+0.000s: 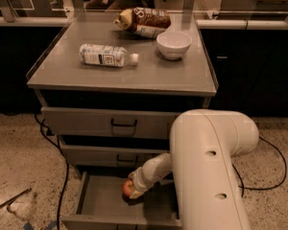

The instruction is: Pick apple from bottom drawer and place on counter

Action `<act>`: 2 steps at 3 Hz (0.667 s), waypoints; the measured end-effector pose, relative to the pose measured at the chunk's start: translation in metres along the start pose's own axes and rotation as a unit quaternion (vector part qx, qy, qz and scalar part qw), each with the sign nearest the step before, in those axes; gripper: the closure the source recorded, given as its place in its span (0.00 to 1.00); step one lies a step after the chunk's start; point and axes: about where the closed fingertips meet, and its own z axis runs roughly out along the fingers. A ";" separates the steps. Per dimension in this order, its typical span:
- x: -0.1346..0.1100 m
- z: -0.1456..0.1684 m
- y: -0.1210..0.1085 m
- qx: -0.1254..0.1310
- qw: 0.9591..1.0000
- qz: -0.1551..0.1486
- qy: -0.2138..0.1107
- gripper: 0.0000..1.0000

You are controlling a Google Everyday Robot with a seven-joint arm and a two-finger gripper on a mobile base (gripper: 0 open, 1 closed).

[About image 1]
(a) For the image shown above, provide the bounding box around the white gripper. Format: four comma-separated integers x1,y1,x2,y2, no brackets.
128,169,154,199

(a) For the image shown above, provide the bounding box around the black cable left floor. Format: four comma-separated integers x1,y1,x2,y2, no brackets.
34,112,70,230

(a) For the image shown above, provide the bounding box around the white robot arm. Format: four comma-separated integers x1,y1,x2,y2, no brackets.
123,109,259,230

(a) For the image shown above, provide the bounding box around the black cable right floor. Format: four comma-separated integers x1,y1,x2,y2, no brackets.
231,136,288,198

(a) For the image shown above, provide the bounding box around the grey middle drawer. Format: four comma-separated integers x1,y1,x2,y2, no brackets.
61,145,165,168

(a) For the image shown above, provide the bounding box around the grey metal drawer cabinet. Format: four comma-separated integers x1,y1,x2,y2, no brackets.
25,11,219,230

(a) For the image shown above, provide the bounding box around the red apple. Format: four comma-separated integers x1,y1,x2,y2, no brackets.
122,179,133,196

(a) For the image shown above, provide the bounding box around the clear plastic water bottle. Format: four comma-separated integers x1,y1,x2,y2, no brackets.
79,44,139,68

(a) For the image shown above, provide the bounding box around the white ceramic bowl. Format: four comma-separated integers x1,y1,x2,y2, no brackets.
156,32,192,60

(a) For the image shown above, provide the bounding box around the brown chip bag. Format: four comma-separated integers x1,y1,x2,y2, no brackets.
113,7,171,38

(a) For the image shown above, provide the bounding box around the grey top drawer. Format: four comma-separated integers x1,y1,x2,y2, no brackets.
41,107,179,139

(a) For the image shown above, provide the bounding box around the black cable floor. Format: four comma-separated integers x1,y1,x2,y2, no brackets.
231,136,288,198
34,112,70,230

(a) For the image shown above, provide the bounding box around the metal rod on floor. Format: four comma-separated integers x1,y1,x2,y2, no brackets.
0,188,32,209

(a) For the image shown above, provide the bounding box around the grey open bottom drawer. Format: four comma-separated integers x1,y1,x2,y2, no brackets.
61,168,181,230

